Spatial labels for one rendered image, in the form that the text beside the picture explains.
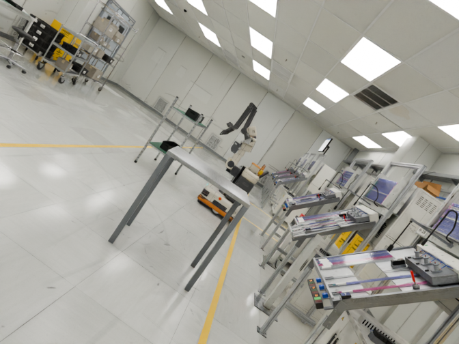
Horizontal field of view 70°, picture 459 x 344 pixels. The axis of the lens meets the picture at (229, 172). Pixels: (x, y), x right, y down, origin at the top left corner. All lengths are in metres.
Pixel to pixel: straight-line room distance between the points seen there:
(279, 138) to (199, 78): 3.65
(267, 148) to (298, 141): 1.12
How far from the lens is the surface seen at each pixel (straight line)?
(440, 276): 2.15
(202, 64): 12.60
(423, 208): 3.60
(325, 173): 8.08
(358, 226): 3.43
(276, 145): 12.04
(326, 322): 1.99
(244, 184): 4.75
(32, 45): 8.35
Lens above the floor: 1.18
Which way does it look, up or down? 7 degrees down
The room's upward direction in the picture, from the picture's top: 35 degrees clockwise
